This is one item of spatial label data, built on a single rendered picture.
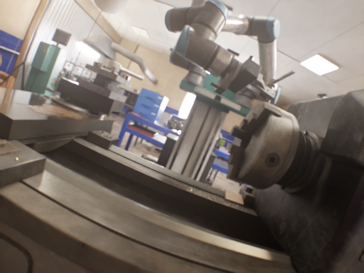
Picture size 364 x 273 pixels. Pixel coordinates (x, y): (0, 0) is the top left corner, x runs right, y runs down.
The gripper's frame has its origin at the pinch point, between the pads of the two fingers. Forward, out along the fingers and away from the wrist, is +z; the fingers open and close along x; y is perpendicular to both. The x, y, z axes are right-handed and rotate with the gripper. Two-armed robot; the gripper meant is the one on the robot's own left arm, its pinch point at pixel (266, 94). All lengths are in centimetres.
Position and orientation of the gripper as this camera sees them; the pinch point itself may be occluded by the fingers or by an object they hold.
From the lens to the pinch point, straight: 62.2
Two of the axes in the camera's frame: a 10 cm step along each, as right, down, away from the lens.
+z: 8.6, 4.7, 1.9
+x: -3.0, 1.7, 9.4
